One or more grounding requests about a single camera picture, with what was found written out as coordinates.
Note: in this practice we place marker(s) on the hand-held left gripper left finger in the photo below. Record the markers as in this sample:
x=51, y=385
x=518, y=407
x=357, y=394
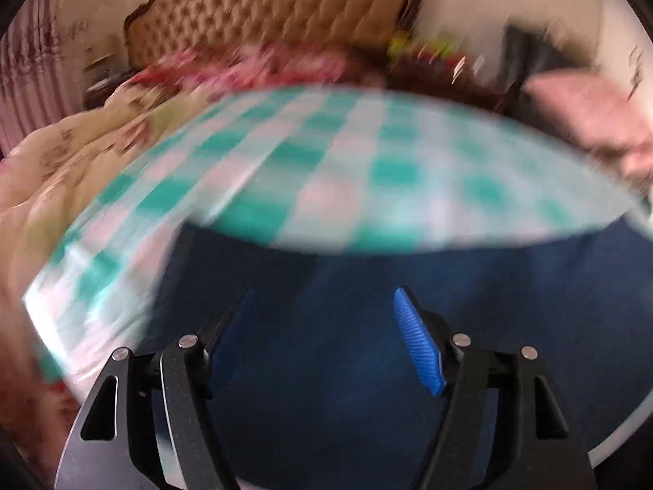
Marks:
x=238, y=329

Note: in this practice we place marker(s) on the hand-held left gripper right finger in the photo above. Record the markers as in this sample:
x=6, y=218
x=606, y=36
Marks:
x=416, y=342

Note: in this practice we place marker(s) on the blue denim pants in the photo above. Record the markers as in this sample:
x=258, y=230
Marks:
x=331, y=316

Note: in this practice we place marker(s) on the green white checked tablecloth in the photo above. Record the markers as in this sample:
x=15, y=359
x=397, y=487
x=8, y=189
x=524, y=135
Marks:
x=331, y=163

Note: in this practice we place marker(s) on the beige floral quilt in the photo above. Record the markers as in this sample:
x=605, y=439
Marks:
x=61, y=163

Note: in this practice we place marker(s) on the carved wooden nightstand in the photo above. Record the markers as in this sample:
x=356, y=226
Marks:
x=449, y=89

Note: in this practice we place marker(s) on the red floral pillow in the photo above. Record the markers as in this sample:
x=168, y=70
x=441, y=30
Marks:
x=245, y=64

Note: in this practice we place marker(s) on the large pink satin pillow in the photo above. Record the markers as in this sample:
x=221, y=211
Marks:
x=586, y=107

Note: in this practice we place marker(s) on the yellow green box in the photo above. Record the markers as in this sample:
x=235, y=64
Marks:
x=400, y=45

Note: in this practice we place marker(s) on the black leather armchair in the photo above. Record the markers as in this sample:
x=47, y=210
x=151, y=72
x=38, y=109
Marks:
x=535, y=51

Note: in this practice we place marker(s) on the tufted brown leather headboard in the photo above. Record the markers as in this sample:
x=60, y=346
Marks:
x=265, y=5

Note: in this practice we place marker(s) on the pink striped curtain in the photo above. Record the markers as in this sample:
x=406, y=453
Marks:
x=25, y=76

